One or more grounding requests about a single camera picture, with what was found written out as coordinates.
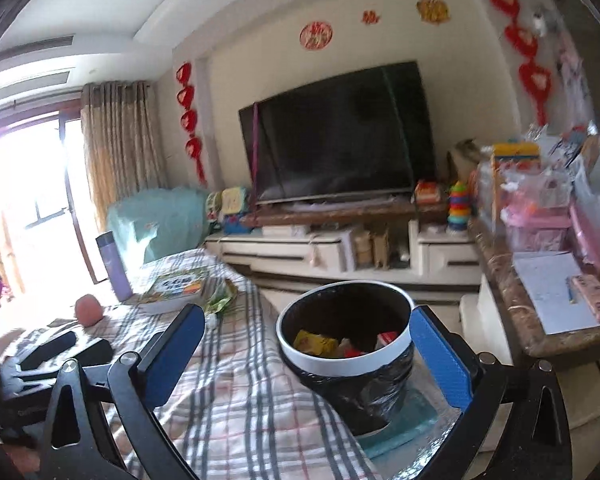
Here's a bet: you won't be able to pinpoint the pink paper pack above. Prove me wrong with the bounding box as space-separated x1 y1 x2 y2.
567 274 600 323

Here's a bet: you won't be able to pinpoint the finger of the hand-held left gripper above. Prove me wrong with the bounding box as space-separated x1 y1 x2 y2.
19 331 78 365
60 338 115 367

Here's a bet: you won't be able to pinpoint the green spouted pouch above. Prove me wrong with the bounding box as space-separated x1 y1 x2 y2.
202 279 241 331

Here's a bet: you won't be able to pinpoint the yellow snack wrapper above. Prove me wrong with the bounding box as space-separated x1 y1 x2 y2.
294 329 340 357

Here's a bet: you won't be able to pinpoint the red heart hanging string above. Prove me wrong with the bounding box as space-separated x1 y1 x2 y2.
175 62 208 186
469 0 553 126

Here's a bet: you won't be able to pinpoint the white paper notebook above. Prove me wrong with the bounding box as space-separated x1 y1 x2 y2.
512 251 600 335

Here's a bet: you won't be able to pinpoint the wooden jars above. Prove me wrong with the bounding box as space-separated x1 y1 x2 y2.
355 230 391 268

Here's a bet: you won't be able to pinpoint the black television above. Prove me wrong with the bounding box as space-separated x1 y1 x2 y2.
238 61 437 206

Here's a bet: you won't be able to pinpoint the rainbow stacking ring toy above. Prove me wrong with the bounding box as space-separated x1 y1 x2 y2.
447 181 473 233

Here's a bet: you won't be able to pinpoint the white-rimmed trash bin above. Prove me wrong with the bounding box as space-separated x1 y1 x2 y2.
276 281 417 436

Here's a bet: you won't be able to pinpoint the round red wall decal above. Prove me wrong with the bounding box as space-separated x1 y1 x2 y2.
300 21 332 52

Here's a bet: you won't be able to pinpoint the white tv stand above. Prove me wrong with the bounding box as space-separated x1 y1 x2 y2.
205 200 481 306

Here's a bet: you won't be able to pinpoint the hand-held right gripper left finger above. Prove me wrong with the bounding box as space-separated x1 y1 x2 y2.
35 304 207 480

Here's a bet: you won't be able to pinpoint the teal mat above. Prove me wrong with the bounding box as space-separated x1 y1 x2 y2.
355 390 443 461

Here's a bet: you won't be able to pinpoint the round orange fruit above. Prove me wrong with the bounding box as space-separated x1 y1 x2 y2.
76 294 105 328

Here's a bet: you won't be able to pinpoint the gold wall decal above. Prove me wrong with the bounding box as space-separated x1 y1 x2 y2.
416 0 451 26

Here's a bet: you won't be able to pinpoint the marble counter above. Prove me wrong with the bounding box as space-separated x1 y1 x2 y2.
467 215 600 358

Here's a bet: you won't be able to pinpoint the beige curtain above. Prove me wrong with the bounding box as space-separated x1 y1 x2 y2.
80 80 168 231

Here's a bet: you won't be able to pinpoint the blue toy block set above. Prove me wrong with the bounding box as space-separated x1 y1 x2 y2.
220 212 253 235

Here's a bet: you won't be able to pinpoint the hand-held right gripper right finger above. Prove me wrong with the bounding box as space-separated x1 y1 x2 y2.
410 305 576 480

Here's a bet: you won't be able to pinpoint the orange toy phone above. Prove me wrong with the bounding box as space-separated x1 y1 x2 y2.
414 179 443 206

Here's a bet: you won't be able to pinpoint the purple water bottle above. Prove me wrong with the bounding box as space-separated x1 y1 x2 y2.
96 231 133 303

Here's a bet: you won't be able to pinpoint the pink storage box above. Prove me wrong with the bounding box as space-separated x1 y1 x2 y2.
500 195 573 253

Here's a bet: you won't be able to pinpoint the balcony glass door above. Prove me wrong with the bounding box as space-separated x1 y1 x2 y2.
0 105 101 321

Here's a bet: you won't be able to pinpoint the yellow toy box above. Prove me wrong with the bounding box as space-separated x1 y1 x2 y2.
490 142 541 221

